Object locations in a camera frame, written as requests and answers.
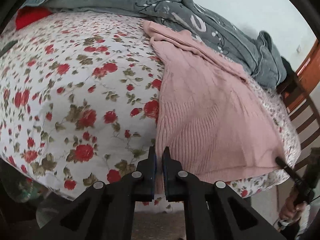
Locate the pink knit sweater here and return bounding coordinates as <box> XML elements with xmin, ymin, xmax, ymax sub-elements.
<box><xmin>143</xmin><ymin>21</ymin><xmax>285</xmax><ymax>183</ymax></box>

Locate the right hand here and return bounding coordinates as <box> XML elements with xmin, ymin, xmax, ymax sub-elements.
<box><xmin>279</xmin><ymin>191</ymin><xmax>306</xmax><ymax>222</ymax></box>

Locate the black garment on bedframe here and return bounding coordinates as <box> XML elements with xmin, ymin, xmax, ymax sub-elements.
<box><xmin>280</xmin><ymin>57</ymin><xmax>296</xmax><ymax>85</ymax></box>

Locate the brown wooden door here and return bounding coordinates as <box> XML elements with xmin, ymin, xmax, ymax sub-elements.
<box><xmin>284</xmin><ymin>40</ymin><xmax>319</xmax><ymax>97</ymax></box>

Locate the grey floral quilt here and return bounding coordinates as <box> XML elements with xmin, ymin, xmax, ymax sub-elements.
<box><xmin>25</xmin><ymin>0</ymin><xmax>287</xmax><ymax>89</ymax></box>

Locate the red cloth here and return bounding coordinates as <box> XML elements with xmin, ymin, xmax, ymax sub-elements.
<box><xmin>15</xmin><ymin>7</ymin><xmax>52</xmax><ymax>30</ymax></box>

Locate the brown wooden bed frame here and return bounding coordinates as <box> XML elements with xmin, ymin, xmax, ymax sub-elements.
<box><xmin>277</xmin><ymin>75</ymin><xmax>319</xmax><ymax>171</ymax></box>

